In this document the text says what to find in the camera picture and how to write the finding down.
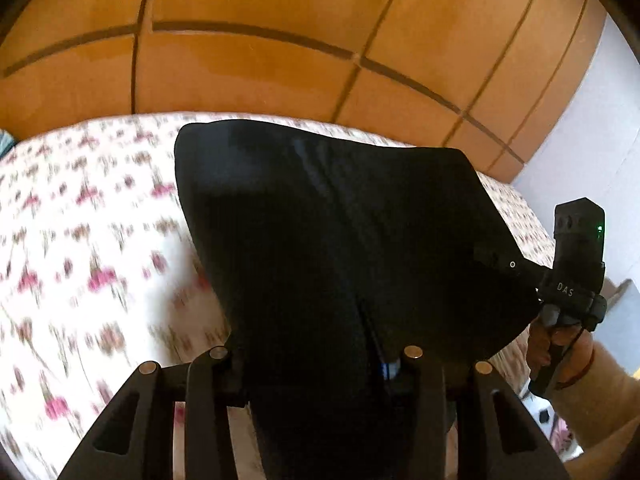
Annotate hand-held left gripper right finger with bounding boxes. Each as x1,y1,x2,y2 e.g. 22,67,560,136
379,345,557,480

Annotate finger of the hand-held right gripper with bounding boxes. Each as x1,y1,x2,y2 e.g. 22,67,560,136
474,244,550,302

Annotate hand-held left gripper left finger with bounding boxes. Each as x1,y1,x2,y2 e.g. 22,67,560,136
57,345,247,480

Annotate black pants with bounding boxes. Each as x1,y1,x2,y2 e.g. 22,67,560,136
174,120,545,480

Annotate person's right hand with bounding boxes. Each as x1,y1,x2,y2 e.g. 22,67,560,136
525,312,596,389

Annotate white floral bed blanket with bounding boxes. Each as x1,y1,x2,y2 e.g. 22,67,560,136
0,112,587,480

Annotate wooden headboard panel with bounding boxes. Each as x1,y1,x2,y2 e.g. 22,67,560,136
0,0,610,186

